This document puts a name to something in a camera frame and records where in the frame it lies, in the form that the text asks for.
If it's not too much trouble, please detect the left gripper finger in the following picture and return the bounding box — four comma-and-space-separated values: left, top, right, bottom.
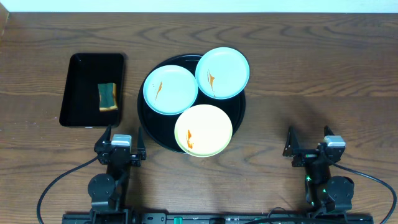
95, 125, 112, 149
137, 128, 146, 152

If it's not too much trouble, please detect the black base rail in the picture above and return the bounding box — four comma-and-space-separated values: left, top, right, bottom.
61, 212, 374, 224

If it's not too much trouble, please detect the yellow plate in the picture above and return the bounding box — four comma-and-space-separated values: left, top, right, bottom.
174, 105, 233, 157

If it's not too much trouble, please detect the yellow green scrub sponge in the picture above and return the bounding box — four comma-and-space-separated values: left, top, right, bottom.
98, 83, 118, 112

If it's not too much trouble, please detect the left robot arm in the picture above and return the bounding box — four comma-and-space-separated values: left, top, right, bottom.
88, 126, 147, 224

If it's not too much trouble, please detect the black rectangular tray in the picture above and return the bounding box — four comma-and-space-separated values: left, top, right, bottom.
59, 53, 125, 128

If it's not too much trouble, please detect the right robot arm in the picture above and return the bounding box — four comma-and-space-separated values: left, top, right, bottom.
282, 126, 354, 218

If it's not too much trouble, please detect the light blue plate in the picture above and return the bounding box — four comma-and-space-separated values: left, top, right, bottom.
195, 47, 250, 100
143, 65, 198, 115

